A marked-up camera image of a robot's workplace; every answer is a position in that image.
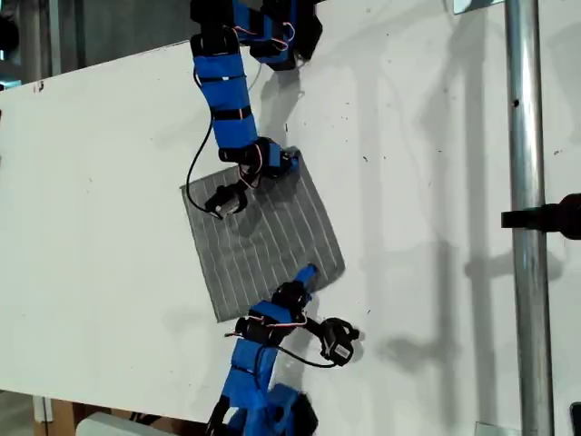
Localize grey striped towel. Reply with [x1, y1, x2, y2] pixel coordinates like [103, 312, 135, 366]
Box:
[180, 145, 347, 324]

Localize white box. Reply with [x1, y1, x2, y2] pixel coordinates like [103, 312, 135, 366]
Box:
[75, 411, 153, 436]

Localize wooden board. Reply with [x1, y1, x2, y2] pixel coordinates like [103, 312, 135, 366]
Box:
[32, 396, 77, 436]

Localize black clamp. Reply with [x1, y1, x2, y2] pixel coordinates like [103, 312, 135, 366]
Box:
[500, 193, 581, 241]

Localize camera black stalk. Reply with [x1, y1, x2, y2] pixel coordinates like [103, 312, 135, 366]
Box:
[302, 317, 328, 338]

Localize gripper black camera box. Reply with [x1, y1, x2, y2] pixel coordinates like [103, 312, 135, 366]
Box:
[320, 317, 363, 367]
[203, 183, 250, 222]

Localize camera black cable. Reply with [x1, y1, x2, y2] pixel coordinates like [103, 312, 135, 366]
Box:
[184, 67, 217, 213]
[261, 344, 340, 370]

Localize steel post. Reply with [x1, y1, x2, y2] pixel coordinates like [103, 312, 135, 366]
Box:
[503, 0, 556, 436]

